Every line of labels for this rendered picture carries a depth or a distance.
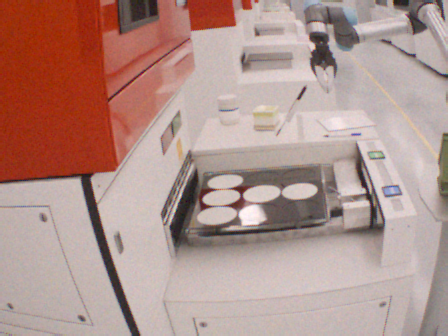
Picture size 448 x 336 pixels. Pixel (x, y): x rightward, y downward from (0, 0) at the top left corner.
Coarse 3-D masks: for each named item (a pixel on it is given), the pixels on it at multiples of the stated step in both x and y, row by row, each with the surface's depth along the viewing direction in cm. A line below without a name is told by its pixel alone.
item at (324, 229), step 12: (288, 228) 132; (300, 228) 131; (312, 228) 131; (324, 228) 130; (336, 228) 130; (360, 228) 129; (192, 240) 135; (204, 240) 135; (216, 240) 135; (228, 240) 134; (240, 240) 134; (252, 240) 133; (264, 240) 133; (276, 240) 133
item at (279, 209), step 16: (208, 176) 159; (240, 176) 156; (256, 176) 155; (272, 176) 153; (288, 176) 152; (304, 176) 150; (208, 192) 148; (240, 192) 146; (320, 192) 138; (208, 208) 139; (240, 208) 136; (256, 208) 135; (272, 208) 134; (288, 208) 132; (304, 208) 131; (320, 208) 129; (192, 224) 131; (224, 224) 129; (240, 224) 128; (256, 224) 127
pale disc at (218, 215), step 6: (204, 210) 137; (210, 210) 137; (216, 210) 137; (222, 210) 136; (228, 210) 136; (234, 210) 136; (198, 216) 135; (204, 216) 134; (210, 216) 134; (216, 216) 134; (222, 216) 133; (228, 216) 133; (234, 216) 132; (204, 222) 131; (210, 222) 131; (216, 222) 130; (222, 222) 130
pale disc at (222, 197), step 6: (216, 192) 148; (222, 192) 147; (228, 192) 147; (234, 192) 146; (204, 198) 145; (210, 198) 144; (216, 198) 144; (222, 198) 143; (228, 198) 143; (234, 198) 142; (210, 204) 141; (216, 204) 140; (222, 204) 140
